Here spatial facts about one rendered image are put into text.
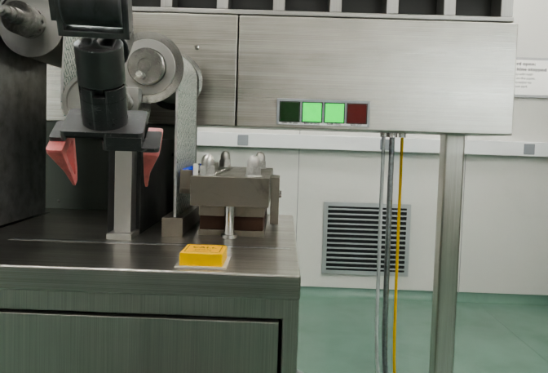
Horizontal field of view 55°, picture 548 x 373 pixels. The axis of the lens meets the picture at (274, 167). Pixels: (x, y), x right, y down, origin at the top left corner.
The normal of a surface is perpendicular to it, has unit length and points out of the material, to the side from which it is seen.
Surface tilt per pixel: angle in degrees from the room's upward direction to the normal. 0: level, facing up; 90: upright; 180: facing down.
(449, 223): 90
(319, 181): 90
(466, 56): 90
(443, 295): 90
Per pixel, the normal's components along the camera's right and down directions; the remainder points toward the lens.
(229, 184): -0.02, 0.05
